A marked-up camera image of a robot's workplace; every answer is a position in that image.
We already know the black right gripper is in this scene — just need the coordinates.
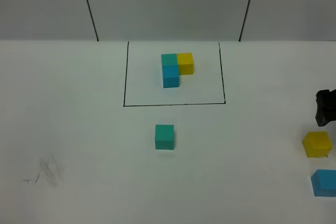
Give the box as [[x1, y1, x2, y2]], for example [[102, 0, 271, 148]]
[[316, 90, 336, 126]]

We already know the green template block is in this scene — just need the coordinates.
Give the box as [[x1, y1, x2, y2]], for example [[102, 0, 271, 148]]
[[161, 54, 178, 67]]

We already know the yellow template block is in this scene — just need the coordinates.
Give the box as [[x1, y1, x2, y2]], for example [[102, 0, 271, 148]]
[[177, 52, 194, 75]]

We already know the blue template block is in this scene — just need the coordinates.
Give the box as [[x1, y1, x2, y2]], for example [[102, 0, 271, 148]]
[[162, 65, 180, 88]]

